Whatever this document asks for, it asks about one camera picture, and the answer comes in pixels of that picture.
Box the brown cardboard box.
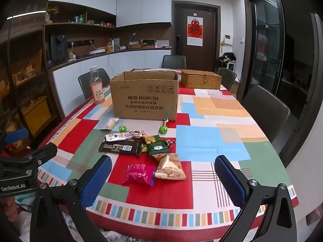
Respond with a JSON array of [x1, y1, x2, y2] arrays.
[[109, 71, 180, 121]]

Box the dark grey dining chair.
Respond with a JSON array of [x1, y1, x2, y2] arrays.
[[78, 69, 111, 101], [161, 55, 187, 70], [217, 67, 238, 91], [241, 84, 290, 144]]

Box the beige biscuit packet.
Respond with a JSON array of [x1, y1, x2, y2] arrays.
[[153, 153, 187, 180]]

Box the white yellow snack packet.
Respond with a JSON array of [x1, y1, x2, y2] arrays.
[[100, 117, 120, 131]]

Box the pink snack packet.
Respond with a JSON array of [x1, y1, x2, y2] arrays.
[[122, 164, 157, 186]]

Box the dark brown door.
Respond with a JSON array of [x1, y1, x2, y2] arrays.
[[173, 1, 219, 63]]

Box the person's left hand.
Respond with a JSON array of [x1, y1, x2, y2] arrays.
[[0, 198, 19, 223]]

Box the green lollipop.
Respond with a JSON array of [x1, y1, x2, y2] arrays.
[[159, 109, 171, 134]]

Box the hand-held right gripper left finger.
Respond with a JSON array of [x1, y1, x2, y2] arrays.
[[30, 154, 113, 242]]

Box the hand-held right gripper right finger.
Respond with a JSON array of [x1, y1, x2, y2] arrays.
[[214, 154, 298, 242]]

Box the white lower cabinet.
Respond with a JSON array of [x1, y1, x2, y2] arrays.
[[52, 50, 172, 116]]

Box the black countertop appliance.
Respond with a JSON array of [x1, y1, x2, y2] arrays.
[[49, 33, 68, 61]]

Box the woven wicker basket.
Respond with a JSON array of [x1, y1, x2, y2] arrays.
[[181, 69, 222, 90]]

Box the dark chocolate bar packet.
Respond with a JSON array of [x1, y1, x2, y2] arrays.
[[98, 140, 144, 157]]

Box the red door poster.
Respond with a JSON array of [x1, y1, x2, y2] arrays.
[[187, 16, 203, 46]]

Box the white upper cabinets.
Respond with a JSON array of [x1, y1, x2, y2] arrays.
[[48, 0, 172, 29]]

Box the wooden shelf cabinet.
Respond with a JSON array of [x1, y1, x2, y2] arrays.
[[0, 15, 60, 142]]

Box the pink drink bottle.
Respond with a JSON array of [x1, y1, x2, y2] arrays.
[[89, 66, 106, 104]]

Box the dark green snack packet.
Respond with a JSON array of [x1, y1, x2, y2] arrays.
[[143, 136, 170, 156]]

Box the colourful patchwork tablecloth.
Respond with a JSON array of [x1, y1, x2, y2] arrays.
[[34, 68, 299, 235]]

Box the dark bag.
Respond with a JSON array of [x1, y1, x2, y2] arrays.
[[219, 52, 237, 63]]

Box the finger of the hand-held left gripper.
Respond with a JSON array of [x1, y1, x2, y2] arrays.
[[24, 142, 58, 175], [0, 128, 29, 152]]

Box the white purple snack packet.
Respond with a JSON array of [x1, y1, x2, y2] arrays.
[[105, 130, 147, 142]]

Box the white patterned cloth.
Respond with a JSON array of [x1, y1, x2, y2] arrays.
[[14, 197, 114, 242]]

